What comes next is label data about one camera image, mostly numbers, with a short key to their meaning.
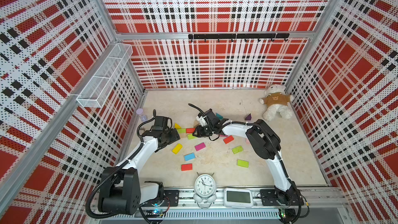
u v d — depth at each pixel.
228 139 0.94
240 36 0.89
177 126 1.01
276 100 1.04
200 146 0.92
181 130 0.97
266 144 0.55
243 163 0.84
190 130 0.98
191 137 0.95
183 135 0.93
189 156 0.88
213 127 0.78
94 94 0.70
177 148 0.90
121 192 0.41
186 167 0.84
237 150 0.88
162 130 0.68
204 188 0.73
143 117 0.99
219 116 1.05
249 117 1.01
